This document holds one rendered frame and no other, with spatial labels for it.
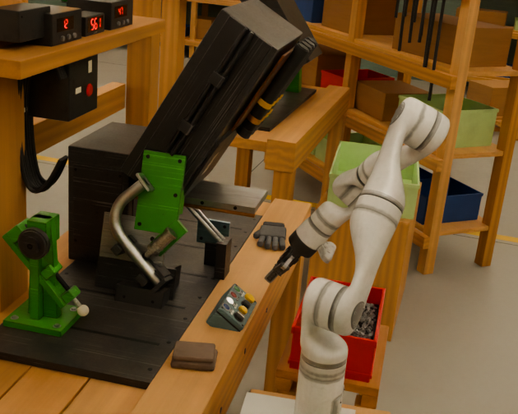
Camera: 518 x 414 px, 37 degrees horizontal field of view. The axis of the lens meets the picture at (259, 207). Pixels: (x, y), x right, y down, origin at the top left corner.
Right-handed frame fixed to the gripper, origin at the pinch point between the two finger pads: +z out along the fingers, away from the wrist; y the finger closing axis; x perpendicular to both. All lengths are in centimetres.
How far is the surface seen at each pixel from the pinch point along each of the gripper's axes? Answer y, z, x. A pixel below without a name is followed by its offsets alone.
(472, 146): -275, -13, 66
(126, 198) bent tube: 1.3, 10.4, -41.0
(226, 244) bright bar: -14.4, 9.1, -13.2
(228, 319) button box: 12.7, 10.7, -1.5
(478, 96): -662, 8, 108
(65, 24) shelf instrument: 5, -16, -78
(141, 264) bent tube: 5.6, 19.5, -26.8
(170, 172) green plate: -4.1, -1.0, -37.0
